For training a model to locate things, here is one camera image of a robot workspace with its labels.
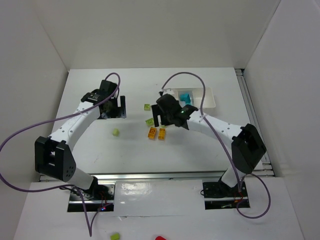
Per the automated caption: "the yellow lego long brick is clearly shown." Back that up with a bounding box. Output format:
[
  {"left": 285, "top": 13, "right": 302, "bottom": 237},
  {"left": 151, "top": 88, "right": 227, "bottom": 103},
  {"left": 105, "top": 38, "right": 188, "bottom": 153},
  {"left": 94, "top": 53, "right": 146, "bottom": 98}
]
[{"left": 158, "top": 128, "right": 166, "bottom": 141}]

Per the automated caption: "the long teal lego brick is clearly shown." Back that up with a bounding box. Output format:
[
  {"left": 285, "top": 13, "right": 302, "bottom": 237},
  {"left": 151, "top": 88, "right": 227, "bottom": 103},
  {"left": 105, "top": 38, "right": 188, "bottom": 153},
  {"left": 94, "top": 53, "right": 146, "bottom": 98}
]
[{"left": 178, "top": 92, "right": 194, "bottom": 107}]

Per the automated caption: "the orange printed lego brick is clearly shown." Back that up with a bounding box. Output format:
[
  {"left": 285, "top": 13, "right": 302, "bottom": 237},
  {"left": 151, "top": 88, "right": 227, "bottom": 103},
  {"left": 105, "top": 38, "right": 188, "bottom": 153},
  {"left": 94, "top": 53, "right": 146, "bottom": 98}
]
[{"left": 147, "top": 127, "right": 157, "bottom": 140}]

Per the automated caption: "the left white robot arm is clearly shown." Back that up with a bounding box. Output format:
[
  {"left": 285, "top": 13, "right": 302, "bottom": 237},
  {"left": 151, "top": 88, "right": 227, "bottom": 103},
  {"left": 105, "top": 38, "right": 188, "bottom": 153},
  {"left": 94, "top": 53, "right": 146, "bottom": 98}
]
[{"left": 34, "top": 79, "right": 126, "bottom": 190}]

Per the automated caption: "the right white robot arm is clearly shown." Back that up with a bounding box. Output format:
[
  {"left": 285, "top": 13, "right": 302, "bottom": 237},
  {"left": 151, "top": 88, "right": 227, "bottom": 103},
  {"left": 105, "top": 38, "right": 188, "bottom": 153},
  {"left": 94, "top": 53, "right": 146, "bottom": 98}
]
[{"left": 151, "top": 94, "right": 267, "bottom": 188}]

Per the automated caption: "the green lego near tray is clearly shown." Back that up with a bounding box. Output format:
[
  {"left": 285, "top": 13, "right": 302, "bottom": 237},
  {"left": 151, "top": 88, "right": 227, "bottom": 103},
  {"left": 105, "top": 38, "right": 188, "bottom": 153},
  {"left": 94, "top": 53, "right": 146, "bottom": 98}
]
[{"left": 143, "top": 104, "right": 151, "bottom": 111}]

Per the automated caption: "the small green lego cube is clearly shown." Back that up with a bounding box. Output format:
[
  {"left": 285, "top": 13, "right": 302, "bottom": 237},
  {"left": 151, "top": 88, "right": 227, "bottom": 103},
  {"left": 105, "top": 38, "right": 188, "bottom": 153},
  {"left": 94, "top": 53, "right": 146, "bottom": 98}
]
[{"left": 112, "top": 128, "right": 120, "bottom": 137}]

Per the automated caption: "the white three-compartment tray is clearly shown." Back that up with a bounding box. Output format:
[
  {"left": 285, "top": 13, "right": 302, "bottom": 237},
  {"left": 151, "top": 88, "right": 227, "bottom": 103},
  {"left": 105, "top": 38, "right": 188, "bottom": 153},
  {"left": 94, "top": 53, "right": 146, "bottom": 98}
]
[{"left": 172, "top": 87, "right": 216, "bottom": 109}]

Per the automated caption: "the red object at bottom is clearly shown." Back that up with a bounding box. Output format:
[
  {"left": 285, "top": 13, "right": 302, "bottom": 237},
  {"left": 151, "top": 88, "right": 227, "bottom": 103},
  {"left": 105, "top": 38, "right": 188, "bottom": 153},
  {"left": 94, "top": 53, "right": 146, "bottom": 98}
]
[{"left": 155, "top": 236, "right": 167, "bottom": 240}]

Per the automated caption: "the green lego on floor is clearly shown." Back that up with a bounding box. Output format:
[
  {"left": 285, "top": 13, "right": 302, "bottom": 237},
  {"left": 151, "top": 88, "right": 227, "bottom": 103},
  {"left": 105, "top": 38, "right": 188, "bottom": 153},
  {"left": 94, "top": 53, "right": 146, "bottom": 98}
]
[{"left": 110, "top": 232, "right": 120, "bottom": 240}]

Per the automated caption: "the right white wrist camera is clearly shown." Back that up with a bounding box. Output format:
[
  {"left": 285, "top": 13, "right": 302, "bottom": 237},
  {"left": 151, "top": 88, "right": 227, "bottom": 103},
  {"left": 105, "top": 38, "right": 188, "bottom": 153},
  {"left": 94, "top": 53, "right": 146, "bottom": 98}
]
[{"left": 159, "top": 88, "right": 176, "bottom": 97}]

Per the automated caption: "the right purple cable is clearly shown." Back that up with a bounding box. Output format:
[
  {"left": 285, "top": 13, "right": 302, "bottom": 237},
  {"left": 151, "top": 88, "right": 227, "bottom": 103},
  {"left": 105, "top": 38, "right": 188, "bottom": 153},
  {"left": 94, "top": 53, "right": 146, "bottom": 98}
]
[{"left": 161, "top": 72, "right": 272, "bottom": 220}]

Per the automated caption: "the purple cable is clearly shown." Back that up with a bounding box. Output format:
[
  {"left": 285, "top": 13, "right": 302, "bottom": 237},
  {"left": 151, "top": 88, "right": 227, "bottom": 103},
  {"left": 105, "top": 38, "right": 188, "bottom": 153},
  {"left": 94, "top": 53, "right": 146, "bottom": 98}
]
[
  {"left": 161, "top": 72, "right": 272, "bottom": 220},
  {"left": 0, "top": 72, "right": 121, "bottom": 238}
]

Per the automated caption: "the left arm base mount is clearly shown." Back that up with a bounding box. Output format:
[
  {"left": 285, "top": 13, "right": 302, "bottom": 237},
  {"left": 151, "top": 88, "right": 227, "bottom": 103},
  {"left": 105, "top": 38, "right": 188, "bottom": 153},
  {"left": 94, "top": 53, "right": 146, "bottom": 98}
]
[{"left": 67, "top": 183, "right": 116, "bottom": 213}]

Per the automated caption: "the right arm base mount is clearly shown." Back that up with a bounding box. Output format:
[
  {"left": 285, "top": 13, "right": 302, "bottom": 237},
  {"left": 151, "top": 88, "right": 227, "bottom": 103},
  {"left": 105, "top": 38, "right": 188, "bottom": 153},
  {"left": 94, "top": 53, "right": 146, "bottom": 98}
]
[{"left": 200, "top": 181, "right": 250, "bottom": 210}]

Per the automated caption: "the aluminium rail right side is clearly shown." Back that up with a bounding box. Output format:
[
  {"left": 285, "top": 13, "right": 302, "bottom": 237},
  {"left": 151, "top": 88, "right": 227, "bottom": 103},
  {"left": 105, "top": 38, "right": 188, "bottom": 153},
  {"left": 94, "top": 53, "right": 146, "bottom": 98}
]
[{"left": 235, "top": 68, "right": 275, "bottom": 177}]

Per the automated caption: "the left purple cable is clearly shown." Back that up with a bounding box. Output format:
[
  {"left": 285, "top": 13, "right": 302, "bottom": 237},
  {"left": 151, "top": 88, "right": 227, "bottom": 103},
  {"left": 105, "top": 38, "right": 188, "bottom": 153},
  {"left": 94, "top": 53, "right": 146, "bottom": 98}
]
[{"left": 0, "top": 72, "right": 121, "bottom": 238}]

